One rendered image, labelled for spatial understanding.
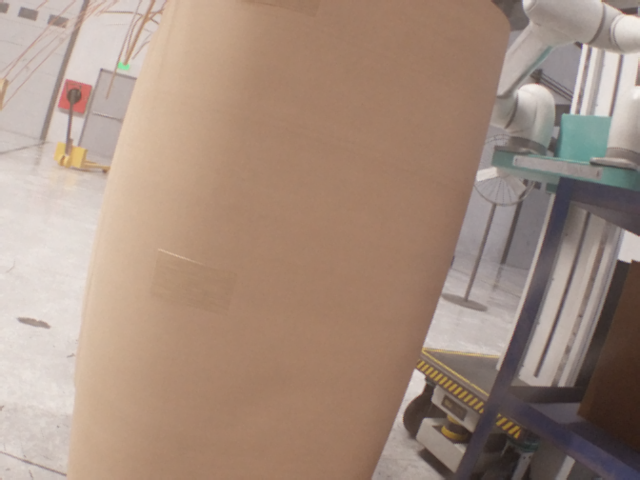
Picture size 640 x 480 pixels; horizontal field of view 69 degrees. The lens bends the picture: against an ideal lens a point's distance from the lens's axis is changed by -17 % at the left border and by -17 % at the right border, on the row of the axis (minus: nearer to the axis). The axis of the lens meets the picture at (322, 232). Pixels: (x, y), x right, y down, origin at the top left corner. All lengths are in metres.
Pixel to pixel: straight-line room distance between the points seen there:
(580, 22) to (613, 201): 0.67
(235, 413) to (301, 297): 0.16
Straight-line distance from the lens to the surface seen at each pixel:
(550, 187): 1.96
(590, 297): 1.80
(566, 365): 1.82
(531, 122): 1.91
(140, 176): 0.61
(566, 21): 1.41
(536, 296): 0.90
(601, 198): 0.86
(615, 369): 1.02
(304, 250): 0.59
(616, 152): 1.62
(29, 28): 14.72
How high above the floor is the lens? 0.78
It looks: 5 degrees down
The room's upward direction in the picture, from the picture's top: 16 degrees clockwise
